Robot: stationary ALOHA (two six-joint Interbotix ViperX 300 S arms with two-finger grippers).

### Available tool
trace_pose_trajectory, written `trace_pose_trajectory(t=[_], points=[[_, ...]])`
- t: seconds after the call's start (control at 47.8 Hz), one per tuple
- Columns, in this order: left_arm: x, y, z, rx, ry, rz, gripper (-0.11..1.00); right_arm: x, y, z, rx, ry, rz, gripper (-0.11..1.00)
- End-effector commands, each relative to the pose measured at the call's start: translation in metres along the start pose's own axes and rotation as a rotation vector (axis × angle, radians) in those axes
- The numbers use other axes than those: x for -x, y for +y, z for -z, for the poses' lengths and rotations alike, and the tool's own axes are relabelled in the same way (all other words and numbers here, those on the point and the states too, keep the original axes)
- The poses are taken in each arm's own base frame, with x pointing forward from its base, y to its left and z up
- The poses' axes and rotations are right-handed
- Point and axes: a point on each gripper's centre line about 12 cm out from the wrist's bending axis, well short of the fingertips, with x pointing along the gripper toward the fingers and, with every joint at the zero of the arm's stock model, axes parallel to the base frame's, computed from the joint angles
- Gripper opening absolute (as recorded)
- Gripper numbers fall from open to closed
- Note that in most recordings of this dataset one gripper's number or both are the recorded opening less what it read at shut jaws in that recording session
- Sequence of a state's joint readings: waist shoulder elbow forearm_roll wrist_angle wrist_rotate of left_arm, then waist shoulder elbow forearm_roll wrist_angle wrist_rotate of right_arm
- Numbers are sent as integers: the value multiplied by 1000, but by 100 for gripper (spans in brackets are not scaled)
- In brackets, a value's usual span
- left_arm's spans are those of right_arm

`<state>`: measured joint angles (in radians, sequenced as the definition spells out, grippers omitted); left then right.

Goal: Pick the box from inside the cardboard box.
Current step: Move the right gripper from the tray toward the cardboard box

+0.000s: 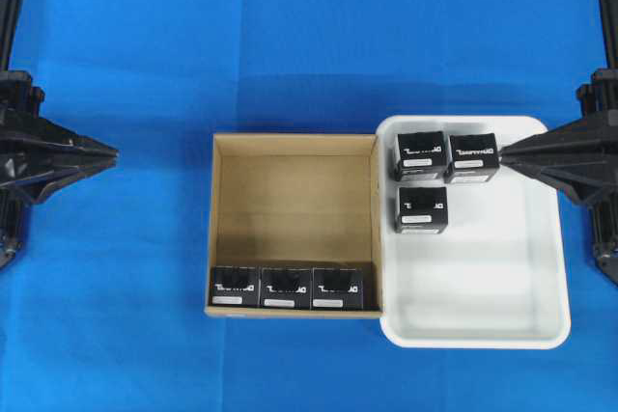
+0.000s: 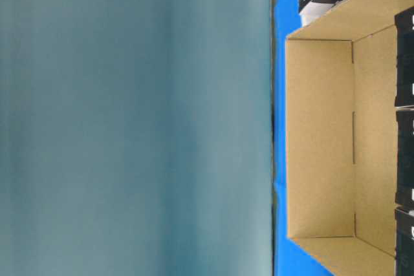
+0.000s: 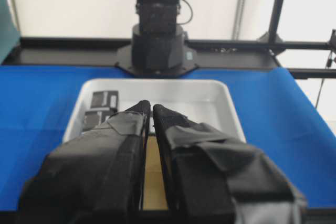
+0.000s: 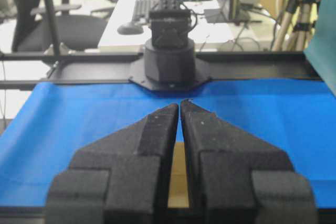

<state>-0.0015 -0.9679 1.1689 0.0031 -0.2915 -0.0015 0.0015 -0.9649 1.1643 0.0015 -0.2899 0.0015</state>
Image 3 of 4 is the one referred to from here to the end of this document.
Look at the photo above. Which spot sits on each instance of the black vertical frame post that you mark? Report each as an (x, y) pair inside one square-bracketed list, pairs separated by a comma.
[(270, 36)]

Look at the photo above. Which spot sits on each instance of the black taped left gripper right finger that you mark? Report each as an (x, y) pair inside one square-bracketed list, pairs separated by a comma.
[(212, 177)]

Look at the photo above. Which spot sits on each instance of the black dynamixel box tray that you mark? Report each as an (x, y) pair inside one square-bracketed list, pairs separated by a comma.
[(105, 100), (95, 118)]

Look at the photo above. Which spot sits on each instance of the black Dynamixel box far tray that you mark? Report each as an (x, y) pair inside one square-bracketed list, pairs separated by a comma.
[(105, 100)]

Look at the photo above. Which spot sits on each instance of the black Dynamixel box near tray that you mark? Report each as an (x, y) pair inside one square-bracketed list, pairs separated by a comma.
[(95, 118)]

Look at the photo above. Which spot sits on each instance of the white plastic tray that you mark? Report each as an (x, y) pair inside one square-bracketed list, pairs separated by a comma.
[(202, 101)]

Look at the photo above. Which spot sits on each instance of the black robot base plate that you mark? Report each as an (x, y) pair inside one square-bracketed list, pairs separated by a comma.
[(150, 64)]

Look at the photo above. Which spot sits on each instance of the open cardboard box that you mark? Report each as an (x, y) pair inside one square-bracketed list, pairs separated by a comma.
[(154, 197)]

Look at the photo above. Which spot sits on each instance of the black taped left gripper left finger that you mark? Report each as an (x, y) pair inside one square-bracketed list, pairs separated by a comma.
[(96, 177)]

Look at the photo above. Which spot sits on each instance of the black aluminium frame rail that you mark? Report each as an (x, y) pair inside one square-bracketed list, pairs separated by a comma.
[(205, 54)]

